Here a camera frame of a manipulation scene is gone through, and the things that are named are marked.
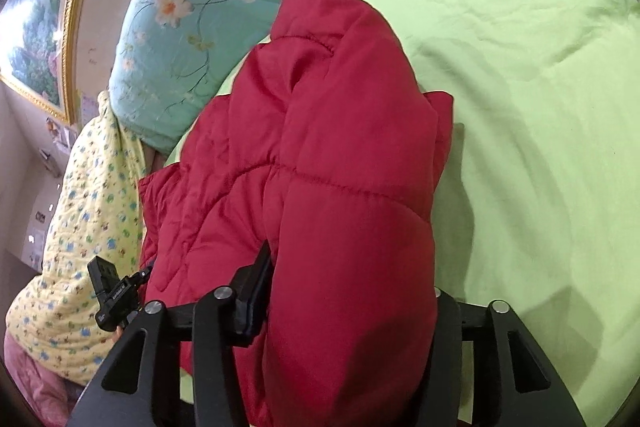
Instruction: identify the red quilted puffer jacket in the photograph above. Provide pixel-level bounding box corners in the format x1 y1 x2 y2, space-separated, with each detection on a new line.
139 0 452 426

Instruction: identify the maroon fleece sleeve forearm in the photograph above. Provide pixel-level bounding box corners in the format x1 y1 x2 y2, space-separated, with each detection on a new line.
3 333 84 427

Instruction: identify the person's left hand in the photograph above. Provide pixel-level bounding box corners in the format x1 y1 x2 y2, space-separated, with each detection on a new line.
113 326 124 342

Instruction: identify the yellow patterned blanket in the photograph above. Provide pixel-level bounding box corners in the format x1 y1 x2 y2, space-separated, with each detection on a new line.
6 92 146 385

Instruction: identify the gold framed landscape painting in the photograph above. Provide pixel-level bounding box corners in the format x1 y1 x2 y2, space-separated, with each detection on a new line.
1 0 84 124

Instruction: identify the light green bed sheet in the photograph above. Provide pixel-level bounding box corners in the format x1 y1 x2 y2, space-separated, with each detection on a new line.
363 0 639 426

